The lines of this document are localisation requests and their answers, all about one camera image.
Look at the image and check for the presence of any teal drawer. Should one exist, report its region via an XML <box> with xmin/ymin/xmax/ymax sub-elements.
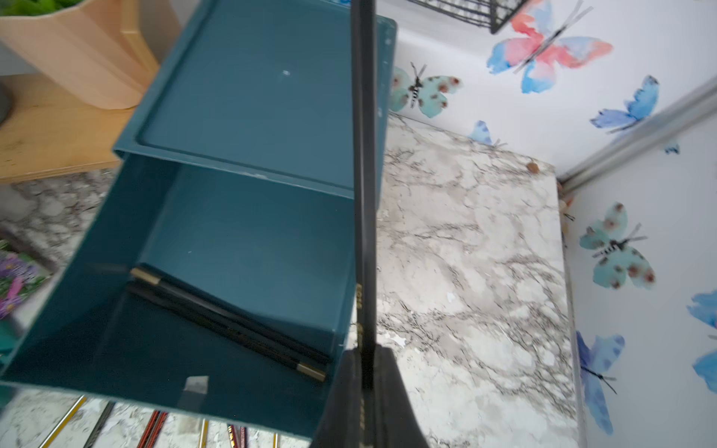
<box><xmin>1</xmin><ymin>155</ymin><xmax>355</xmax><ymax>438</ymax></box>

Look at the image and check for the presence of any peach pot green plant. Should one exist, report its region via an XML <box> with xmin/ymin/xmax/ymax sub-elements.
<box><xmin>1</xmin><ymin>0</ymin><xmax>159</xmax><ymax>110</ymax></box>

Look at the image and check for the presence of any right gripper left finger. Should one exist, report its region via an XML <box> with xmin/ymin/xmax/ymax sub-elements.
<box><xmin>310</xmin><ymin>349</ymin><xmax>362</xmax><ymax>448</ymax></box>

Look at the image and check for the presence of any wooden shelf stand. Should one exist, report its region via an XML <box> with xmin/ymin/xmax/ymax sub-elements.
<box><xmin>1</xmin><ymin>71</ymin><xmax>135</xmax><ymax>183</ymax></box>

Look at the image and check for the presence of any black pencil diagonal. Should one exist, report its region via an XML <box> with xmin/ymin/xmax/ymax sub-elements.
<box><xmin>126</xmin><ymin>282</ymin><xmax>327</xmax><ymax>383</ymax></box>

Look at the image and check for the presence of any black pencil vertical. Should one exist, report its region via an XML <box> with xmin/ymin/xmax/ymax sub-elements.
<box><xmin>130</xmin><ymin>265</ymin><xmax>332</xmax><ymax>372</ymax></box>

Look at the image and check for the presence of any red pencil long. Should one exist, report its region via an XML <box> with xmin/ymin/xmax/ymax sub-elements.
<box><xmin>137</xmin><ymin>411</ymin><xmax>160</xmax><ymax>448</ymax></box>

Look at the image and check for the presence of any black wire wall basket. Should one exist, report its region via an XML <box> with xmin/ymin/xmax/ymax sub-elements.
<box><xmin>409</xmin><ymin>0</ymin><xmax>528</xmax><ymax>35</ymax></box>

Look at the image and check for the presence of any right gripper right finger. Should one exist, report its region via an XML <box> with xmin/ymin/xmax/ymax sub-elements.
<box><xmin>373</xmin><ymin>345</ymin><xmax>429</xmax><ymax>448</ymax></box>

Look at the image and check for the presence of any teal drawer cabinet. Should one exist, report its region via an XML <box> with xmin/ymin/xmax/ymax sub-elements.
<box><xmin>114</xmin><ymin>1</ymin><xmax>354</xmax><ymax>198</ymax></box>

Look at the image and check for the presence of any yellow pencil far left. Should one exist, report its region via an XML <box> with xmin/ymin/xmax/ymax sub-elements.
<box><xmin>39</xmin><ymin>395</ymin><xmax>88</xmax><ymax>448</ymax></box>

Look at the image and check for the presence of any red pencil beside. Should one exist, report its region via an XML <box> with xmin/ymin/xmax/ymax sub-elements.
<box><xmin>145</xmin><ymin>412</ymin><xmax>168</xmax><ymax>448</ymax></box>

